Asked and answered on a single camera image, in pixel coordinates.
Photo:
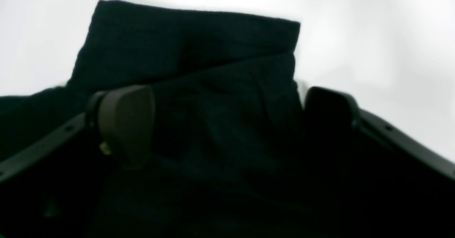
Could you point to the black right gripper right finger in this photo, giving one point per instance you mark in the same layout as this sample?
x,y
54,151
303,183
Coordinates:
x,y
397,187

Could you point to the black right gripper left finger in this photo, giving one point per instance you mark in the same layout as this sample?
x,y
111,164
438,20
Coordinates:
x,y
54,163

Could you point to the black graphic t-shirt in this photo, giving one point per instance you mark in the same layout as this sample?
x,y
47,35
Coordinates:
x,y
228,157

